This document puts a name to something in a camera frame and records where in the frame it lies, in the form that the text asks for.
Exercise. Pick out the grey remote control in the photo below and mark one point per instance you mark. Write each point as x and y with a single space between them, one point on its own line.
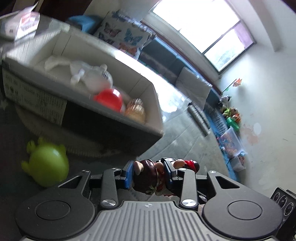
196 119

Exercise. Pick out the green yellow plush toy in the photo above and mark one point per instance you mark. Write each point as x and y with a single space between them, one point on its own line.
227 111

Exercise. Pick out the tan peanut plush toy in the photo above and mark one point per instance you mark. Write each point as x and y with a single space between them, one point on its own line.
136 111

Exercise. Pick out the grey star-patterned desktop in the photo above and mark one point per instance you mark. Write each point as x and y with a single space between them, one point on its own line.
185 143

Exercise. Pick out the white soft tissue pack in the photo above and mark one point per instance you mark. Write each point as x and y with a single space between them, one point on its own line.
25 23

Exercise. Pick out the small clear plastic container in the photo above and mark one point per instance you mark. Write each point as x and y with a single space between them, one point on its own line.
238 161

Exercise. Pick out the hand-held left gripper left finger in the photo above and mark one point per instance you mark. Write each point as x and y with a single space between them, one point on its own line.
128 175

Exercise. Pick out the black-haired doll figure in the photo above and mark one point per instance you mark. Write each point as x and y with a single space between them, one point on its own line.
148 178

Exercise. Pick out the dark remote control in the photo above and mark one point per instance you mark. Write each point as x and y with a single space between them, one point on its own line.
203 117

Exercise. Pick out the pale blue rabbit plush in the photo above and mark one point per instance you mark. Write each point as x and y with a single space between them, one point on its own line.
92 76

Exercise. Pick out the green round frog toy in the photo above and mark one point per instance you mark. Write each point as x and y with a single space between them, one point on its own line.
48 164

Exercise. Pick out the orange plush toy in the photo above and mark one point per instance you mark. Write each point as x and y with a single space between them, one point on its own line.
236 117

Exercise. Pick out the dark cardboard box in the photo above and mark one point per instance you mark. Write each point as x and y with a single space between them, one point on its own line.
104 129

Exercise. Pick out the white pillow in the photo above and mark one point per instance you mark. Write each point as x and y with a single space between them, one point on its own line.
194 85

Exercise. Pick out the red round toy figure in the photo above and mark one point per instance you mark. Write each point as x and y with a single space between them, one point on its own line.
108 99

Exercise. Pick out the window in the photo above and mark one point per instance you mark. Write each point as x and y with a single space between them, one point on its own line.
203 25

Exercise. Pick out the black and white plush toy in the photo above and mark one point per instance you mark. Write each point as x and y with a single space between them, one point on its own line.
224 99

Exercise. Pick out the orange pinwheel on stick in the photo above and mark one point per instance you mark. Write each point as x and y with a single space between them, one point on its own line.
237 82

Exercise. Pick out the blue sofa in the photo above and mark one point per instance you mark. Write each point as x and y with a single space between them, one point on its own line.
161 51

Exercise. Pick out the clear plastic storage box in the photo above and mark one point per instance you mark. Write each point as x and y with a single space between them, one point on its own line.
230 141

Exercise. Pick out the butterfly print pillow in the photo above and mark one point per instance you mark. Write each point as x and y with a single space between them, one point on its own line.
122 32

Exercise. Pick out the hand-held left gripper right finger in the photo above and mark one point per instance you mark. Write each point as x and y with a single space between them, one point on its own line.
168 176

